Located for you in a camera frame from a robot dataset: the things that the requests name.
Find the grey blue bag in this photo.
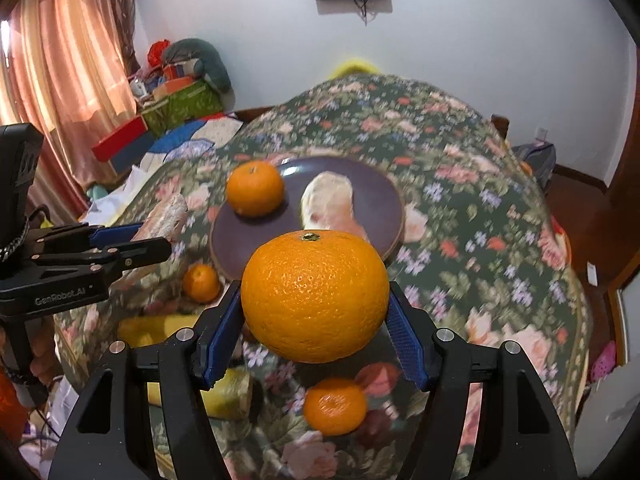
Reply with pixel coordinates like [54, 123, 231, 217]
[512, 142, 557, 194]

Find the person's left hand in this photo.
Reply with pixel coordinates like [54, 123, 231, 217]
[30, 317, 57, 386]

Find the medium orange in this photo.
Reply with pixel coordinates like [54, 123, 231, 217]
[226, 160, 286, 218]

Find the pink slipper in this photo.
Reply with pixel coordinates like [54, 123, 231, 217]
[593, 342, 618, 385]

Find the orange gift box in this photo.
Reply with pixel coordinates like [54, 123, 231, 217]
[152, 75, 202, 102]

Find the purple round plate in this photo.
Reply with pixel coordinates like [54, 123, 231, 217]
[210, 155, 405, 280]

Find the yellow banana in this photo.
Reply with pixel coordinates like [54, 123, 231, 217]
[117, 314, 203, 406]

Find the pink curtain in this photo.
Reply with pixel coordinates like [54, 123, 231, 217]
[0, 0, 140, 213]

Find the grey plush pillow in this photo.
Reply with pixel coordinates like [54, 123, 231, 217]
[162, 37, 232, 94]

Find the blue patterned cloth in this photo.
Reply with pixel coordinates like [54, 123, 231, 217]
[148, 117, 243, 162]

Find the peeled pale fruit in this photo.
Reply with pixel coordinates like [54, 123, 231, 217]
[301, 171, 373, 246]

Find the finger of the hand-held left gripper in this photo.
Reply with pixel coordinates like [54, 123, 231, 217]
[31, 222, 147, 252]
[30, 237, 173, 287]

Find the yellow-green pear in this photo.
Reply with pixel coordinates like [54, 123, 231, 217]
[200, 367, 254, 422]

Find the red flat box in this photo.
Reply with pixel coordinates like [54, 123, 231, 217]
[91, 115, 151, 164]

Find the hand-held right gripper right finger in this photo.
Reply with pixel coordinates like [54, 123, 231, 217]
[382, 280, 582, 480]

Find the yellow pillow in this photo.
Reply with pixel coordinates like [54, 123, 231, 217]
[331, 57, 382, 79]

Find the green patterned box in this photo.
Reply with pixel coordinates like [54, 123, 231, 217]
[142, 78, 225, 137]

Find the white cloth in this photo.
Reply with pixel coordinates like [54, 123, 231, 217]
[79, 165, 156, 228]

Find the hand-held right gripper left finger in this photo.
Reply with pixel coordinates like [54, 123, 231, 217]
[47, 280, 246, 480]

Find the small orange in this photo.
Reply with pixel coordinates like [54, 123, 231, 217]
[303, 378, 369, 437]
[182, 263, 221, 304]

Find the large orange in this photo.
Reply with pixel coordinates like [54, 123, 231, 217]
[240, 230, 391, 364]

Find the black television cable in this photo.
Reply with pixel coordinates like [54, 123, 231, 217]
[352, 0, 375, 27]

